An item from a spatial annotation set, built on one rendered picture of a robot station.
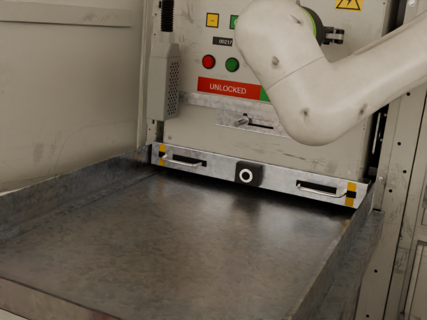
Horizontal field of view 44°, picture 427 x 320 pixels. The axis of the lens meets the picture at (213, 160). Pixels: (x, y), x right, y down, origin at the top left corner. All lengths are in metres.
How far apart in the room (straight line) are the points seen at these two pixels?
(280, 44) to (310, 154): 0.50
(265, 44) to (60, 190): 0.55
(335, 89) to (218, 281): 0.35
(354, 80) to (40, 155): 0.78
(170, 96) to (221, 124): 0.14
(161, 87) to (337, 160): 0.43
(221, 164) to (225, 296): 0.53
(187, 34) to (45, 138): 0.41
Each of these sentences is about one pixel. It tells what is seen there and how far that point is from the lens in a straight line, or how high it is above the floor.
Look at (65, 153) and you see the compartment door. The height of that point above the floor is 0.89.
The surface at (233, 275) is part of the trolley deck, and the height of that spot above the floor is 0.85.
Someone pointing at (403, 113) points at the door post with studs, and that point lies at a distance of 1.23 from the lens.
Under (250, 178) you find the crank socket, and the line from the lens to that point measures 1.24.
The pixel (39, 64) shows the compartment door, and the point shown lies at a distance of 1.26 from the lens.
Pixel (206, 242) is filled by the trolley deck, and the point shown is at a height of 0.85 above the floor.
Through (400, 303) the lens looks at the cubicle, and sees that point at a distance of 1.36.
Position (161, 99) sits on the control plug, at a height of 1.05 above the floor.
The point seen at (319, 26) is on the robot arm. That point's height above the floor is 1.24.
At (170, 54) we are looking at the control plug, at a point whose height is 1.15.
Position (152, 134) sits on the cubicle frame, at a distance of 1.45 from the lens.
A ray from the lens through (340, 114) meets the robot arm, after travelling 0.77.
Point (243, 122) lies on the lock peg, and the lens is 1.23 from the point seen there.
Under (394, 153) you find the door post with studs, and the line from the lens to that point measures 1.25.
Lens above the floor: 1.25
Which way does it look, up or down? 15 degrees down
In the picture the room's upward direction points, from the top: 5 degrees clockwise
